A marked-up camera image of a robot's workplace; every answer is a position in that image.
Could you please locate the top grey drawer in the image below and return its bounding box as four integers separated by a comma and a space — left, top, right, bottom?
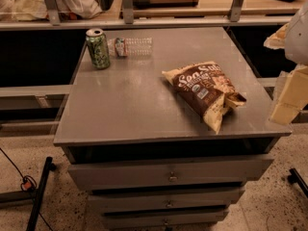
68, 154, 273, 191

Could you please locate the middle grey drawer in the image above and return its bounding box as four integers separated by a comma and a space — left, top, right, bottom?
89, 187, 244, 213

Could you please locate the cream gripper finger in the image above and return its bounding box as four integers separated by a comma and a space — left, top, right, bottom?
270, 65, 308, 125
264, 23, 289, 50

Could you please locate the white cloth pile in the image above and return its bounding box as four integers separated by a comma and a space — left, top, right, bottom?
0, 0, 102, 21

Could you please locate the grey metal bracket middle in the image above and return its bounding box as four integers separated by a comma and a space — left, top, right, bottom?
122, 0, 134, 24

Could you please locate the grey metal bracket left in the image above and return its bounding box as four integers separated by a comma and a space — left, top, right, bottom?
44, 0, 61, 26

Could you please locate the grey horizontal rail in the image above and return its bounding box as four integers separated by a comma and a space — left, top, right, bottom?
0, 15, 291, 31

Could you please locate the black stand leg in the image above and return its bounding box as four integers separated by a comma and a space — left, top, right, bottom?
287, 168, 308, 197
0, 157, 57, 231

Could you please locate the grey metal bracket right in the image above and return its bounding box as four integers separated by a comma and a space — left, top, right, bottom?
228, 0, 244, 22

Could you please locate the black stand leg right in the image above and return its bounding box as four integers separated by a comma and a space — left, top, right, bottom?
287, 168, 308, 197

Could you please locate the clear plastic water bottle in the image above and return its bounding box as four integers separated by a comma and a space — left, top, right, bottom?
107, 38, 153, 58

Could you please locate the grey metal bracket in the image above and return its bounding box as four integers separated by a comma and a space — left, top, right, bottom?
122, 0, 134, 24
44, 0, 61, 26
228, 0, 244, 22

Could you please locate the black stand leg left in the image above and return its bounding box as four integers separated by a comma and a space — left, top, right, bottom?
0, 157, 57, 231

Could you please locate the black floor cable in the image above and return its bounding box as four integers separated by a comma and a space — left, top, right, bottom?
0, 147, 55, 231

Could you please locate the grey drawer cabinet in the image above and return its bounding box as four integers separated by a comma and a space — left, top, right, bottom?
54, 28, 291, 219

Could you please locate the green soda can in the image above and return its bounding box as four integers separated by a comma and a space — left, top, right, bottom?
86, 28, 111, 69

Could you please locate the bottom grey drawer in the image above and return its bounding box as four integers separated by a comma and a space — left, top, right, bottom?
102, 209, 229, 229

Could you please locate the grey drawer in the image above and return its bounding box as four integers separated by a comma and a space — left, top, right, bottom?
102, 209, 229, 229
68, 154, 273, 191
89, 187, 244, 213

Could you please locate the brown sea salt chip bag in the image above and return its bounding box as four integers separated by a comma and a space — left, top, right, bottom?
162, 62, 246, 134

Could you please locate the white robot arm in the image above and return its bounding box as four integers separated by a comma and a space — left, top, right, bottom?
264, 2, 308, 124

